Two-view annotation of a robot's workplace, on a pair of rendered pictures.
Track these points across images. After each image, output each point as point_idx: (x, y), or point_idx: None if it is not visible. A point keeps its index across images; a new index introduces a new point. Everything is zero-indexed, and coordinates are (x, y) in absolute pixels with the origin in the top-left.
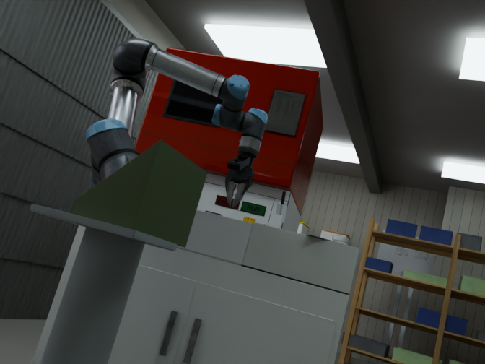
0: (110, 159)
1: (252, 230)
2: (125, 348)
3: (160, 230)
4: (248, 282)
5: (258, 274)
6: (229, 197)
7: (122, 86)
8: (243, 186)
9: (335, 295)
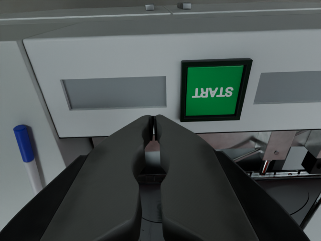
0: None
1: (32, 34)
2: (223, 5)
3: None
4: (68, 19)
5: (42, 22)
6: (176, 125)
7: None
8: (69, 212)
9: None
